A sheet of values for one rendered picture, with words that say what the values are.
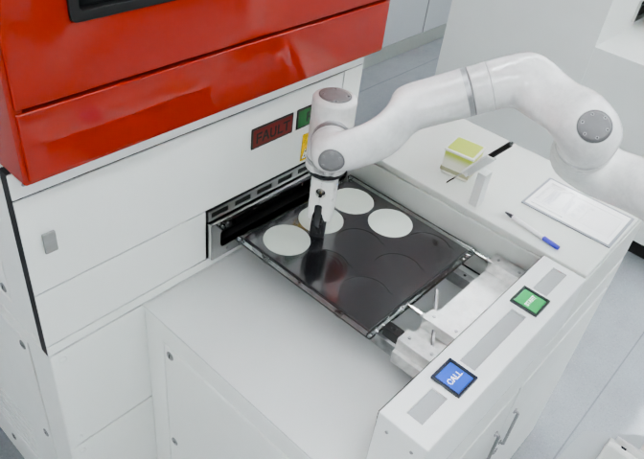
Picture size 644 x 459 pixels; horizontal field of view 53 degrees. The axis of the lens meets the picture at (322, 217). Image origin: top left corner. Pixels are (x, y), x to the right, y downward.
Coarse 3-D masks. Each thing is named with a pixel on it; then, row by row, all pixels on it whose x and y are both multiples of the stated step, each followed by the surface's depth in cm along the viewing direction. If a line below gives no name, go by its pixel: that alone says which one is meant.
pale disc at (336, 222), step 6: (306, 210) 146; (300, 216) 144; (306, 216) 145; (336, 216) 146; (300, 222) 143; (306, 222) 143; (330, 222) 144; (336, 222) 144; (342, 222) 144; (306, 228) 141; (330, 228) 142; (336, 228) 142
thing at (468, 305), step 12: (480, 276) 138; (492, 276) 138; (468, 288) 135; (480, 288) 135; (492, 288) 135; (504, 288) 136; (456, 300) 132; (468, 300) 132; (480, 300) 132; (492, 300) 133; (444, 312) 128; (456, 312) 129; (468, 312) 129; (480, 312) 129; (456, 324) 126; (468, 324) 127; (420, 336) 123; (444, 348) 121; (396, 360) 120; (408, 360) 118; (408, 372) 118
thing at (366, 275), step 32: (288, 224) 142; (352, 224) 144; (416, 224) 146; (288, 256) 134; (320, 256) 135; (352, 256) 136; (384, 256) 137; (416, 256) 138; (448, 256) 139; (320, 288) 127; (352, 288) 128; (384, 288) 129; (416, 288) 130
